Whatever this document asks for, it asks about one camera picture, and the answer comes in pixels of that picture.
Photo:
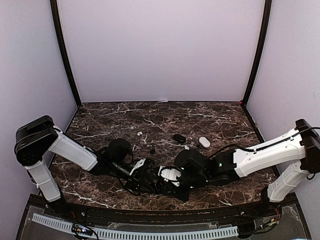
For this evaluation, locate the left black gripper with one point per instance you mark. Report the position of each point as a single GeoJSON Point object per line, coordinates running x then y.
{"type": "Point", "coordinates": [132, 181]}

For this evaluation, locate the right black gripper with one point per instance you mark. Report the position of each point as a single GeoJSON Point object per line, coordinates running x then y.
{"type": "Point", "coordinates": [183, 196]}

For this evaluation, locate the white oval charging case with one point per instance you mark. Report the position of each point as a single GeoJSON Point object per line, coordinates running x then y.
{"type": "Point", "coordinates": [204, 142]}

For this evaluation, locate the black round charging case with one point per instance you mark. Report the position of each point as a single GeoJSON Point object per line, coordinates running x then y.
{"type": "Point", "coordinates": [161, 186]}

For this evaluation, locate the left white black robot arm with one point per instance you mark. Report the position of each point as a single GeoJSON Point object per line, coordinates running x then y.
{"type": "Point", "coordinates": [36, 138]}

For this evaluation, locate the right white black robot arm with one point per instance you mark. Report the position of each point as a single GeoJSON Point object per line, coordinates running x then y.
{"type": "Point", "coordinates": [191, 170]}

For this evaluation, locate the black oval charging case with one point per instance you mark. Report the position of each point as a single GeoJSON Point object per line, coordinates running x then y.
{"type": "Point", "coordinates": [179, 138]}

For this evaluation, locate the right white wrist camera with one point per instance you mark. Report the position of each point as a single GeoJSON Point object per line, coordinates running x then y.
{"type": "Point", "coordinates": [170, 175]}

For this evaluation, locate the white slotted cable duct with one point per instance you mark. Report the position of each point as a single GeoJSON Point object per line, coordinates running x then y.
{"type": "Point", "coordinates": [99, 233]}

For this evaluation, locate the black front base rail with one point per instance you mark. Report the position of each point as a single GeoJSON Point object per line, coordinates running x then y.
{"type": "Point", "coordinates": [156, 209]}

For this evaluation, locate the left black frame post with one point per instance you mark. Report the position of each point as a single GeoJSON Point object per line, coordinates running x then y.
{"type": "Point", "coordinates": [63, 52]}

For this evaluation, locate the black frame post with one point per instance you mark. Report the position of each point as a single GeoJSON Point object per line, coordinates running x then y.
{"type": "Point", "coordinates": [258, 52]}
{"type": "Point", "coordinates": [63, 52]}

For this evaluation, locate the right black frame post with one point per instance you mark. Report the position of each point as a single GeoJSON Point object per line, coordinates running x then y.
{"type": "Point", "coordinates": [258, 52]}

